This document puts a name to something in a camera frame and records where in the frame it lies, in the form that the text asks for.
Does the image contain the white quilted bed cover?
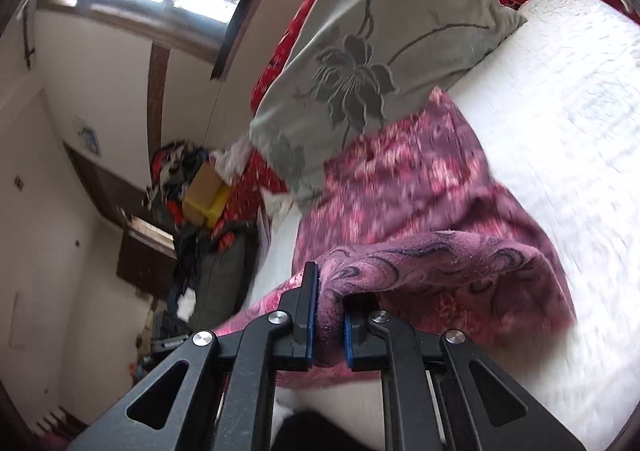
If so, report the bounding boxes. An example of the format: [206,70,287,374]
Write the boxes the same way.
[245,0,640,451]

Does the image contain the yellow box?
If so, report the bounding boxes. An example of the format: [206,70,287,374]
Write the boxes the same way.
[182,183,232,227]

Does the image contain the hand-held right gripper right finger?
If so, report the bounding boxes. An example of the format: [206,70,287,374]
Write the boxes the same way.
[342,292,586,451]

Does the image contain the grey floral pillow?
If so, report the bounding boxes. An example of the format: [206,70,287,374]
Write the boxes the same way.
[248,0,528,204]

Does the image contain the white plastic bag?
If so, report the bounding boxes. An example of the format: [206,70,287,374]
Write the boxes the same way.
[220,136,256,182]

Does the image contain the brown cardboard box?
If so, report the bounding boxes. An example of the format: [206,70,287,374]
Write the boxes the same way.
[187,163,223,216]

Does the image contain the purple floral fleece garment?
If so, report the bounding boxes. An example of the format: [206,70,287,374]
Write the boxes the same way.
[212,86,578,389]

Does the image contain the dark wooden cabinet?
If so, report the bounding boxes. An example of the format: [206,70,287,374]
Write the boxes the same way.
[116,211,178,292]

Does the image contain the small wall sticker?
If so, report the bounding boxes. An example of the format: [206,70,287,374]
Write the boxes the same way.
[75,118,103,154]

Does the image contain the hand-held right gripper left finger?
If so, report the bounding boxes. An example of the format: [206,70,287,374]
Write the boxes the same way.
[65,261,321,451]

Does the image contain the brown wooden wall beam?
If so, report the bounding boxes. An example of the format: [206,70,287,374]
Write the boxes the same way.
[147,43,171,156]

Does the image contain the dark green puffer jacket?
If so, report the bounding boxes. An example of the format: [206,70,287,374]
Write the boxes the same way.
[190,231,253,327]

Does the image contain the pile of mixed clothes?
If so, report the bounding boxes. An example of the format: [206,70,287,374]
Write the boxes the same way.
[142,141,211,227]

